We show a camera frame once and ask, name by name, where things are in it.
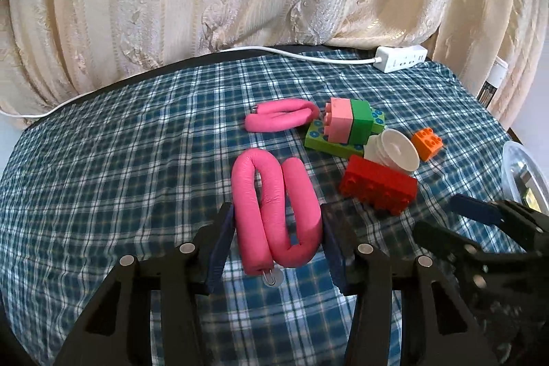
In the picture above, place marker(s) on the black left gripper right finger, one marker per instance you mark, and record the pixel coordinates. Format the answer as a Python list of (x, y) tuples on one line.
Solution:
[(437, 326)]

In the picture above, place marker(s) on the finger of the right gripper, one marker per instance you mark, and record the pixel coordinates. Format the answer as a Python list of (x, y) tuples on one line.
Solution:
[(446, 241), (493, 211)]

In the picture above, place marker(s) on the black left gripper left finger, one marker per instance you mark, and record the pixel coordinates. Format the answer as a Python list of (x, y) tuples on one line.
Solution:
[(114, 328)]

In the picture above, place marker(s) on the red toy block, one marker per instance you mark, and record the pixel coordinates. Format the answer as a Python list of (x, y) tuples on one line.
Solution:
[(380, 187)]

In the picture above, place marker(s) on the orange toy block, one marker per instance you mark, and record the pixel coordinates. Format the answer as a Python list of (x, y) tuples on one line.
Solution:
[(427, 143)]

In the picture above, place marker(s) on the white plastic cup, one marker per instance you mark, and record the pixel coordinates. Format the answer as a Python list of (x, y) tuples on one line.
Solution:
[(393, 149)]

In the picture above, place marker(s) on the green toy block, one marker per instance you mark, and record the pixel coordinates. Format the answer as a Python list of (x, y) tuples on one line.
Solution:
[(362, 122)]

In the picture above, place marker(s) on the large pink foam roller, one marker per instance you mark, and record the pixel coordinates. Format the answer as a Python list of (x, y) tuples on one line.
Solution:
[(276, 211)]

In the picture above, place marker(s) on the pink toy block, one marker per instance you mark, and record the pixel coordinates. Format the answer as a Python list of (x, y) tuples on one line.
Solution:
[(338, 120)]

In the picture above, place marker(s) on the green dotted block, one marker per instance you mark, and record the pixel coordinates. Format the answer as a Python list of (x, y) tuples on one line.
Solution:
[(316, 140)]

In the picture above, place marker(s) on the small pink foam roller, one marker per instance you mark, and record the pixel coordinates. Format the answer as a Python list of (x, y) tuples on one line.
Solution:
[(281, 115)]

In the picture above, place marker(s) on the clear plastic container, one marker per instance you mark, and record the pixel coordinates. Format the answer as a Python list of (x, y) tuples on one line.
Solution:
[(522, 179)]

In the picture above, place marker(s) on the white device behind curtain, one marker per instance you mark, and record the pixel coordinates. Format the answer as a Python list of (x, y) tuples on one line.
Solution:
[(494, 81)]

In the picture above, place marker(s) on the blue plaid bedsheet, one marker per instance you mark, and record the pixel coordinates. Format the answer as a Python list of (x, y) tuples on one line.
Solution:
[(137, 169)]

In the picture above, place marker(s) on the white power strip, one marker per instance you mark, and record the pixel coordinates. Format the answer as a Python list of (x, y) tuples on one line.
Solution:
[(389, 59)]

